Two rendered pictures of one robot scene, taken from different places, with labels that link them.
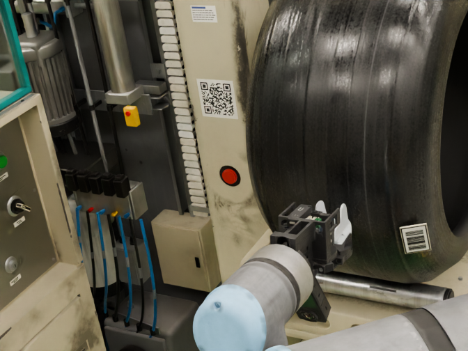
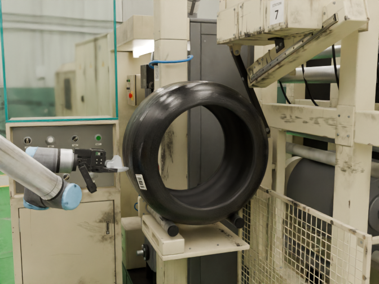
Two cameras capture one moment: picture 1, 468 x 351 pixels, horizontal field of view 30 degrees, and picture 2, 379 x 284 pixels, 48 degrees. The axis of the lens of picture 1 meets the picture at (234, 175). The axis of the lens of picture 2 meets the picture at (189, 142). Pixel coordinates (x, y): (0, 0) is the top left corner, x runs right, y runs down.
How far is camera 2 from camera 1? 140 cm
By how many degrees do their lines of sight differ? 42
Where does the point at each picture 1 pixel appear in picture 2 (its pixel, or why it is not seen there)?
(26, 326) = (83, 196)
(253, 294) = (38, 150)
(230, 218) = not seen: hidden behind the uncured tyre
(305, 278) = (66, 159)
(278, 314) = (42, 160)
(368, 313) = (157, 229)
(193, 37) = not seen: hidden behind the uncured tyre
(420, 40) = (161, 105)
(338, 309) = (152, 225)
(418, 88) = (151, 120)
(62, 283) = (106, 190)
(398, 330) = not seen: outside the picture
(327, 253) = (91, 163)
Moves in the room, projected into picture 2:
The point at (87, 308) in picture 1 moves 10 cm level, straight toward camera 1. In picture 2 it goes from (115, 207) to (104, 212)
